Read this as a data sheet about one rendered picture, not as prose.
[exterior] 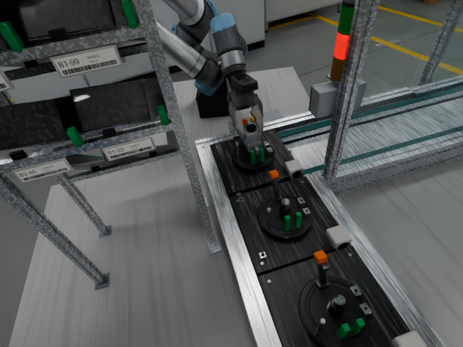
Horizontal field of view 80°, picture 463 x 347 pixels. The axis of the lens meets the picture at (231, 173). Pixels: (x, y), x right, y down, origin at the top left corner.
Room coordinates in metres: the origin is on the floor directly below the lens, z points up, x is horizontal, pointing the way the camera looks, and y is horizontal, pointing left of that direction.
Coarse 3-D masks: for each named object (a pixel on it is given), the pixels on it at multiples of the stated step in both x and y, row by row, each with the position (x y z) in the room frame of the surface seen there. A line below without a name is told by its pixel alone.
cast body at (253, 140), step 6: (252, 126) 0.67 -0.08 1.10; (246, 132) 0.65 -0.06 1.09; (252, 132) 0.65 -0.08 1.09; (258, 132) 0.65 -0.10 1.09; (246, 138) 0.65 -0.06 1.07; (252, 138) 0.64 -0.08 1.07; (258, 138) 0.64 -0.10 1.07; (246, 144) 0.65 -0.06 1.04; (252, 144) 0.63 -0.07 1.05; (258, 144) 0.64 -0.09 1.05; (258, 150) 0.61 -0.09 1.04
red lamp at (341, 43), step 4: (336, 36) 0.59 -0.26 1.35; (340, 36) 0.57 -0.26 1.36; (344, 36) 0.56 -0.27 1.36; (348, 36) 0.56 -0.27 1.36; (336, 40) 0.58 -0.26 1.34; (340, 40) 0.57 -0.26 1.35; (344, 40) 0.56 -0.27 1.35; (336, 44) 0.58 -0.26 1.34; (340, 44) 0.57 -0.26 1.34; (344, 44) 0.56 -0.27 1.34; (336, 48) 0.58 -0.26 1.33; (340, 48) 0.57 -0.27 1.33; (344, 48) 0.56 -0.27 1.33; (336, 52) 0.58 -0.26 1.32; (340, 52) 0.57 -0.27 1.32; (344, 52) 0.56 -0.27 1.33; (336, 56) 0.57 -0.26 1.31; (340, 56) 0.56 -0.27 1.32; (344, 56) 0.56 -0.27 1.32
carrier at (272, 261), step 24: (264, 192) 0.51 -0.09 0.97; (288, 192) 0.50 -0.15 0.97; (312, 192) 0.49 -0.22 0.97; (240, 216) 0.44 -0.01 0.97; (264, 216) 0.42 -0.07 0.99; (288, 216) 0.37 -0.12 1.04; (312, 216) 0.39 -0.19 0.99; (264, 240) 0.36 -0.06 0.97; (288, 240) 0.34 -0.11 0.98; (312, 240) 0.34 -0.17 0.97; (336, 240) 0.32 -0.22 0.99; (264, 264) 0.29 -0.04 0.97; (288, 264) 0.29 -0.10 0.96
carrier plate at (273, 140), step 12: (264, 132) 0.79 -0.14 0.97; (216, 144) 0.76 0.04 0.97; (228, 144) 0.75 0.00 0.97; (276, 144) 0.72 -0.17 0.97; (216, 156) 0.70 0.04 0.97; (228, 156) 0.69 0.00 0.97; (276, 156) 0.65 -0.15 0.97; (288, 156) 0.65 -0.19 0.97; (228, 168) 0.63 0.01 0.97; (276, 168) 0.60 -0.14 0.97; (228, 180) 0.58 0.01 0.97; (240, 180) 0.57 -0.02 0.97; (252, 180) 0.56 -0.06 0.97; (264, 180) 0.56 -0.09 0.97; (288, 180) 0.56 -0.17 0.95; (228, 192) 0.53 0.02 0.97; (240, 192) 0.53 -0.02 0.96
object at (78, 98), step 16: (144, 80) 0.49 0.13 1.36; (80, 96) 0.47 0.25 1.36; (96, 96) 0.47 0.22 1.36; (112, 96) 0.47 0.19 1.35; (128, 96) 0.46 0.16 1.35; (144, 96) 0.46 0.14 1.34; (160, 96) 0.57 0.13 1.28; (80, 112) 0.46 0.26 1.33; (96, 112) 0.46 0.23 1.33; (112, 112) 0.45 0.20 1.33; (128, 112) 0.45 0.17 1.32; (144, 112) 0.45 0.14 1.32; (96, 128) 0.44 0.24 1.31
